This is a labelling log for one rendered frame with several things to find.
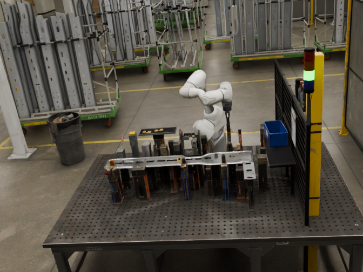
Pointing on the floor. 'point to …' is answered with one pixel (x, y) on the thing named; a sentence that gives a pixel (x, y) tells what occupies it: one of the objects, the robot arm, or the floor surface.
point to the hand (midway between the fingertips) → (228, 127)
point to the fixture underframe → (158, 257)
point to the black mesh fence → (283, 93)
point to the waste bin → (67, 136)
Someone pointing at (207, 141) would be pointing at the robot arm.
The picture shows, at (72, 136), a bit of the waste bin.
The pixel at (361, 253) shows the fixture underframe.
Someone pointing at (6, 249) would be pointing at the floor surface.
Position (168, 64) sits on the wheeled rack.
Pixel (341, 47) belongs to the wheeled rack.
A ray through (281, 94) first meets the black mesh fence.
